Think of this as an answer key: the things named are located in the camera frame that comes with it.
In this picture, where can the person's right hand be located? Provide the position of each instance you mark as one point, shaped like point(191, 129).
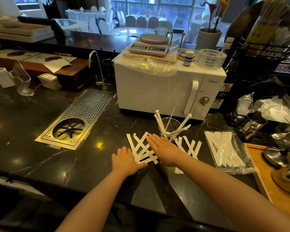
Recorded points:
point(166, 151)

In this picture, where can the person's left hand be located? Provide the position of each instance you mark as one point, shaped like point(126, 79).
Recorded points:
point(124, 161)

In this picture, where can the person's right fingers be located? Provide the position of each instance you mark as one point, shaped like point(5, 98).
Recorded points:
point(154, 140)

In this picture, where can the person's left thumb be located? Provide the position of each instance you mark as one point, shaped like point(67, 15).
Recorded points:
point(141, 166)

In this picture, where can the pile of white paper-wrapped sticks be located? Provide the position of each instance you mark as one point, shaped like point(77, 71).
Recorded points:
point(141, 149)

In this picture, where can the person's left forearm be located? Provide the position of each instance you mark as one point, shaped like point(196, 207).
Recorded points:
point(94, 205)

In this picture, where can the person's right forearm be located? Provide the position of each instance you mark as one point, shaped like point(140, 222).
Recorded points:
point(227, 195)

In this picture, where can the bunch of paper-wrapped sticks upright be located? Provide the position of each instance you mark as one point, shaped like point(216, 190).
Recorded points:
point(160, 122)

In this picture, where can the clear drinking glass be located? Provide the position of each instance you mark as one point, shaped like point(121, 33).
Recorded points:
point(174, 123)

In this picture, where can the scattered white paper-wrapped sticks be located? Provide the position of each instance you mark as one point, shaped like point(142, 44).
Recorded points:
point(192, 147)

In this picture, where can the white microwave oven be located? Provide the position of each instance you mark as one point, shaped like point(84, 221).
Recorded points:
point(159, 91)

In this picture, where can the clear bag of wrapped sticks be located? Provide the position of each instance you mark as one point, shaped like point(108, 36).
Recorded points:
point(226, 152)

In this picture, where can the steel glass rinser drain tray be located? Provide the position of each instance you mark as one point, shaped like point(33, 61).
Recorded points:
point(82, 115)

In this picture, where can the small white-capped bottle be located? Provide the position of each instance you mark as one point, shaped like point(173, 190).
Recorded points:
point(188, 58)

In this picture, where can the chrome faucet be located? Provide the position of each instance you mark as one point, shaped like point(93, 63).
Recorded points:
point(99, 70)

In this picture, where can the grey kitchen scale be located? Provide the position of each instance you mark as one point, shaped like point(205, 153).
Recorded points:
point(148, 47)

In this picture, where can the dark wine bottle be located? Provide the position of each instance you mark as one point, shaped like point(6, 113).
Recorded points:
point(226, 77)

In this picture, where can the crumpled clear plastic bag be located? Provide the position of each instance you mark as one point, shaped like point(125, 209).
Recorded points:
point(244, 105)

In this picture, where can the large clear tape roll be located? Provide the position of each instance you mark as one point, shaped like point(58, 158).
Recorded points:
point(211, 59)

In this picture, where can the steel milk pitcher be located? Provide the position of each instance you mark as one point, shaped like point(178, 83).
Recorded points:
point(252, 125)

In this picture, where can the dark wooden box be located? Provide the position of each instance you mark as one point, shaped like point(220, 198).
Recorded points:
point(75, 74)

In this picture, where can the glass jar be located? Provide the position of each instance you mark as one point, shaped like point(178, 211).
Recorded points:
point(161, 31)

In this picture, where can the round glass-topped dining table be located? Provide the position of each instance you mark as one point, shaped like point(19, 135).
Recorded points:
point(135, 32)

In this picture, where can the white flower pot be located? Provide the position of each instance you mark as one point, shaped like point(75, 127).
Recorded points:
point(207, 39)

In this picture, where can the wooden tray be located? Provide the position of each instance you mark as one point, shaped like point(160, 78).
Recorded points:
point(263, 176)

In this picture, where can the group of dining chairs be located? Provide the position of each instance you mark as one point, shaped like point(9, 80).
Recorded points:
point(142, 21)

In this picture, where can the clear plastic container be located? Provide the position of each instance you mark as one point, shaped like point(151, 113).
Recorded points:
point(49, 82)

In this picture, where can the round metal lid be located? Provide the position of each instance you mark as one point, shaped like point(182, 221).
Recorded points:
point(276, 157)

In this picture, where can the white paper sheet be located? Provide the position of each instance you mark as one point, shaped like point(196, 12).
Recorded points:
point(56, 65)

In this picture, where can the white plastic bag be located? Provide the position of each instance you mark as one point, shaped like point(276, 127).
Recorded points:
point(275, 111)

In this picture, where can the red pen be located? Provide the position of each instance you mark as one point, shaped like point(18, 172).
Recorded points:
point(62, 54)

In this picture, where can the metal spoon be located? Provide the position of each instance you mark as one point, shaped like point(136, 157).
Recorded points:
point(281, 135)

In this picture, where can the red and yellow flowers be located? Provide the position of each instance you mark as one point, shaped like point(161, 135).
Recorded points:
point(214, 9)

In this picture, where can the clear glass pitcher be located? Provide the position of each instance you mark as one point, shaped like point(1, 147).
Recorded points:
point(23, 82)

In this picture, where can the bundle of wrapped chopsticks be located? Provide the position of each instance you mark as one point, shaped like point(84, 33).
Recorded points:
point(268, 24)

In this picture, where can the stack of white trays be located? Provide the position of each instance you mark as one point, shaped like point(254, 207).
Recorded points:
point(21, 32)

